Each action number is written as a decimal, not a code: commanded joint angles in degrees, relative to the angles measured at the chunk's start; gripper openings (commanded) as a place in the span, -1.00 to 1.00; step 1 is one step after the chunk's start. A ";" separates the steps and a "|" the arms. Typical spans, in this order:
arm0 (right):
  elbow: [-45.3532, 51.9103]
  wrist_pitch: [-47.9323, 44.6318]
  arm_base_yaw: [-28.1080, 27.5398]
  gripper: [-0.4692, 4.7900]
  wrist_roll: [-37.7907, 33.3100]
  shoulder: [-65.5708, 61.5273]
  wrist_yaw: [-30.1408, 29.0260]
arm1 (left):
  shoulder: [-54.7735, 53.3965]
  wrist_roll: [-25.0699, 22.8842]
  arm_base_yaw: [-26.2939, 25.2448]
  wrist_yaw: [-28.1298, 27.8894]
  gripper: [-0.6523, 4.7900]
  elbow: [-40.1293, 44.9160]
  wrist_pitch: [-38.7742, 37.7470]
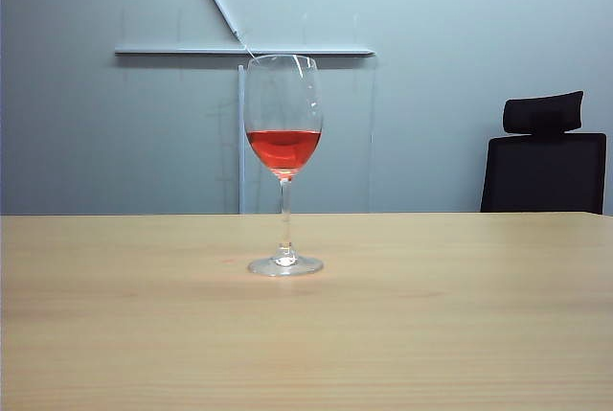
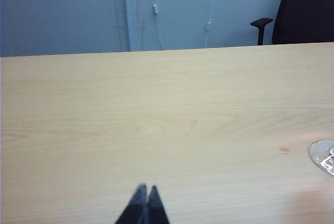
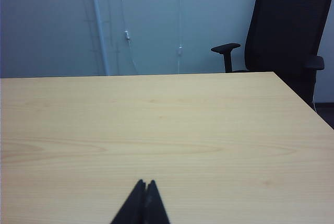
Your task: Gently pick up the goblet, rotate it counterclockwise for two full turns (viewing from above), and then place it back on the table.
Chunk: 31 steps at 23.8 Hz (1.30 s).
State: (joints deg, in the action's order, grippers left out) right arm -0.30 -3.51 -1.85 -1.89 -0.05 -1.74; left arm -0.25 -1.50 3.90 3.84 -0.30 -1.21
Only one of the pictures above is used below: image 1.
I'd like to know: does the clear stemmed wine glass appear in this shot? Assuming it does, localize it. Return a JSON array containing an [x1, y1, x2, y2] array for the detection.
[[243, 54, 325, 278]]

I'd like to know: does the red liquid in glass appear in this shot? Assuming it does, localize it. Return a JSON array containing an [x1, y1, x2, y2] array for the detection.
[[245, 129, 323, 176]]

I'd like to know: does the black office chair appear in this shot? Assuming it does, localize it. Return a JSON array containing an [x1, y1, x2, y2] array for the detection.
[[480, 90, 608, 216]]

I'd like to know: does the white vertical wall strip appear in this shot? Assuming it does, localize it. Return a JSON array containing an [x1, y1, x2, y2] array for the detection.
[[237, 64, 247, 215]]

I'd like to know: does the white horizontal wall strip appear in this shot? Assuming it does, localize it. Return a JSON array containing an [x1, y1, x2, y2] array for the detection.
[[114, 43, 376, 58]]

